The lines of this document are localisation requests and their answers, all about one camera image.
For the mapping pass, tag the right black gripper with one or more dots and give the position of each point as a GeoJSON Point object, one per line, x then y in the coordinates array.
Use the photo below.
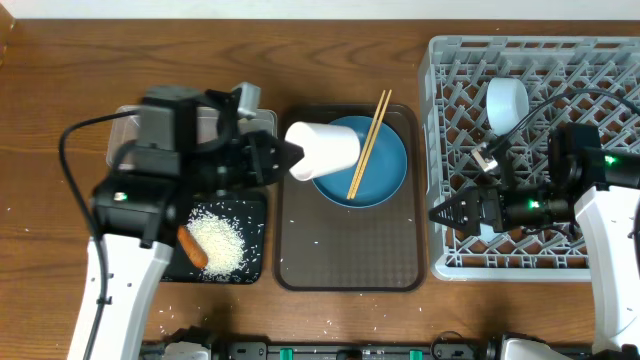
{"type": "Point", "coordinates": [477, 213]}

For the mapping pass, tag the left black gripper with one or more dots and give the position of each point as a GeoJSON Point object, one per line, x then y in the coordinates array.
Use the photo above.
{"type": "Point", "coordinates": [257, 154]}

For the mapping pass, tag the pink cup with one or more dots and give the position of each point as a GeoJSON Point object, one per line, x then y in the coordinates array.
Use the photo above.
{"type": "Point", "coordinates": [327, 149]}

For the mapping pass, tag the wooden chopstick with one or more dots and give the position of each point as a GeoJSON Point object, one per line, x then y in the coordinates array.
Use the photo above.
{"type": "Point", "coordinates": [386, 102]}
{"type": "Point", "coordinates": [366, 150]}

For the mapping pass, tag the dark blue plate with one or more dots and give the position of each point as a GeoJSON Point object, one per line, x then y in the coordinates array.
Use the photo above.
{"type": "Point", "coordinates": [384, 174]}

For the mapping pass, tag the light blue bowl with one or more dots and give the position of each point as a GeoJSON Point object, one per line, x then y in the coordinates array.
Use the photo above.
{"type": "Point", "coordinates": [506, 104]}

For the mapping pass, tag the orange carrot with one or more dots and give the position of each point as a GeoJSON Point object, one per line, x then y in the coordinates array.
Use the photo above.
{"type": "Point", "coordinates": [192, 249]}

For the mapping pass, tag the light blue cup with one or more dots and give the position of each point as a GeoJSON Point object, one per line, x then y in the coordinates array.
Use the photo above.
{"type": "Point", "coordinates": [488, 233]}

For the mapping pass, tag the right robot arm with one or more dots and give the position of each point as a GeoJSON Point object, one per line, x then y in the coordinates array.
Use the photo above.
{"type": "Point", "coordinates": [593, 188]}

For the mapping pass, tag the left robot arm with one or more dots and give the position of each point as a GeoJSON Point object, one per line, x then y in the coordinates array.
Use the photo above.
{"type": "Point", "coordinates": [188, 144]}

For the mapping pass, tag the brown plastic serving tray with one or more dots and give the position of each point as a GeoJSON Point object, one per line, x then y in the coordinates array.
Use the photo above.
{"type": "Point", "coordinates": [323, 246]}

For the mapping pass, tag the spilled white rice pile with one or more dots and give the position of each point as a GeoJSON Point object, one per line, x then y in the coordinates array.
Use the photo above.
{"type": "Point", "coordinates": [217, 245]}

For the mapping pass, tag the clear plastic bin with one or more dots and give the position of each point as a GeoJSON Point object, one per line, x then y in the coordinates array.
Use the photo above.
{"type": "Point", "coordinates": [125, 129]}

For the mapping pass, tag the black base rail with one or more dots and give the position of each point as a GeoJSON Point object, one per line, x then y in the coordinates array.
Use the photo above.
{"type": "Point", "coordinates": [199, 343]}

